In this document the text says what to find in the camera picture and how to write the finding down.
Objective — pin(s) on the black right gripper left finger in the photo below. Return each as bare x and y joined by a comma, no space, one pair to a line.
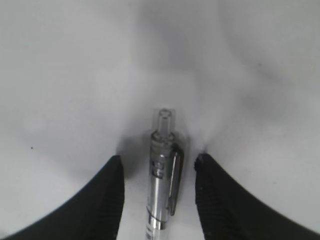
94,213

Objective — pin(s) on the grey retractable pen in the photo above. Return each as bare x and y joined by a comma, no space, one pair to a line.
166,159

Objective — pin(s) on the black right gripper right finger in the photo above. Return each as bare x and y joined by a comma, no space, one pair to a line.
229,212

